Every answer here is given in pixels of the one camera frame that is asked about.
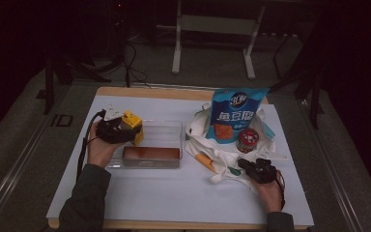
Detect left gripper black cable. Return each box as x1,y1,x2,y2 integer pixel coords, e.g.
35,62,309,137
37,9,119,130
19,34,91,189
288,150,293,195
76,109,107,182

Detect brown box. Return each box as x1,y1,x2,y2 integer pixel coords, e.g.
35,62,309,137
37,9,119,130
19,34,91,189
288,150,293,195
122,146,182,169

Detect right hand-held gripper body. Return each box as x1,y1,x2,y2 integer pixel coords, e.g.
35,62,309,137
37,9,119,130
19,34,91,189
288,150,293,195
245,158,278,185

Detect small black floor bracket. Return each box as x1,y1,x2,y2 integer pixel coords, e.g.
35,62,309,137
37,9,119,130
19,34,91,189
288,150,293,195
50,113,74,128

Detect person's left hand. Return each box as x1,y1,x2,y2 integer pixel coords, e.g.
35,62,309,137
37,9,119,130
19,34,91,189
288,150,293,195
86,121,125,169

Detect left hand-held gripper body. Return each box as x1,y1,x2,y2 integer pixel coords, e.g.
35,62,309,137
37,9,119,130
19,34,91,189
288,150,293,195
96,104,136,145

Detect white table mat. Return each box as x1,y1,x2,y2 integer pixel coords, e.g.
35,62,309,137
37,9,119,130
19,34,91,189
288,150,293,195
46,95,315,226

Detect metal floor rail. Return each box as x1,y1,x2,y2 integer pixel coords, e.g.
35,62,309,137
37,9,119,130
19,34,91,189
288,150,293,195
0,93,66,232
302,96,365,232

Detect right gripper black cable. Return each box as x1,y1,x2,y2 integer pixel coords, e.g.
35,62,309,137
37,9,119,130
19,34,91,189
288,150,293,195
274,169,286,210

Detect black floor cables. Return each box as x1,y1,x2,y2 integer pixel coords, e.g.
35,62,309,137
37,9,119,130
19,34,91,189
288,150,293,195
122,42,152,89

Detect red can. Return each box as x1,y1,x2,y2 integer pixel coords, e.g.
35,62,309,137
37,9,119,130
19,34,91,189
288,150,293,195
235,128,260,154

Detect clear plastic container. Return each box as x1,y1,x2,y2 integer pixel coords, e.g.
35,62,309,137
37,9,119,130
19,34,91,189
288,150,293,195
105,119,184,170

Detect blue snack bag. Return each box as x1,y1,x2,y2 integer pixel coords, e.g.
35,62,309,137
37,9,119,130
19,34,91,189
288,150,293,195
206,87,271,144

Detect black tripod stand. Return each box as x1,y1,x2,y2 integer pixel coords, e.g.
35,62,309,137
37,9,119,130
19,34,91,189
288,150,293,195
43,0,112,115

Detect white metal desk frame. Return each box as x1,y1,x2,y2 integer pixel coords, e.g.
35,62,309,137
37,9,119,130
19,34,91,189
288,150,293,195
171,0,267,80

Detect white patterned tote bag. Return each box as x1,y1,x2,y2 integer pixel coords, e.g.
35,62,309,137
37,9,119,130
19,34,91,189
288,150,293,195
185,101,288,194

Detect person's right hand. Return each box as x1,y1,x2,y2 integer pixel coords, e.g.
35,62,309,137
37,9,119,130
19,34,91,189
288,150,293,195
252,171,284,214

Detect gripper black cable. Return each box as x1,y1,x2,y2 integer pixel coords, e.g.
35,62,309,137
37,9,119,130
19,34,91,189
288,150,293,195
76,109,107,182
274,169,286,210

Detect yellow drink carton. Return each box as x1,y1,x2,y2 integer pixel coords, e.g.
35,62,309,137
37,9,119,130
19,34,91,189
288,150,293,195
121,110,145,147

